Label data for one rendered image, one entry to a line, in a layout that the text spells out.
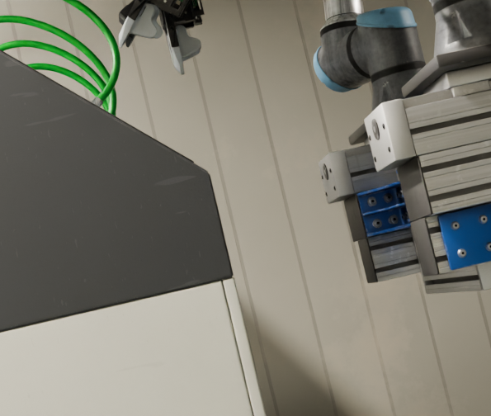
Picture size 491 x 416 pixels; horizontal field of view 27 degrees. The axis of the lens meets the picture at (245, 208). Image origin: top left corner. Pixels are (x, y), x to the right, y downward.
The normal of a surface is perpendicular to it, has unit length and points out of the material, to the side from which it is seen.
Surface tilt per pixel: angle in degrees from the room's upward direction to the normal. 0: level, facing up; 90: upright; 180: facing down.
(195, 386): 90
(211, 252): 90
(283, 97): 90
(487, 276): 90
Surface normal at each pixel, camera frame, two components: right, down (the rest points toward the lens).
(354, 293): 0.08, -0.10
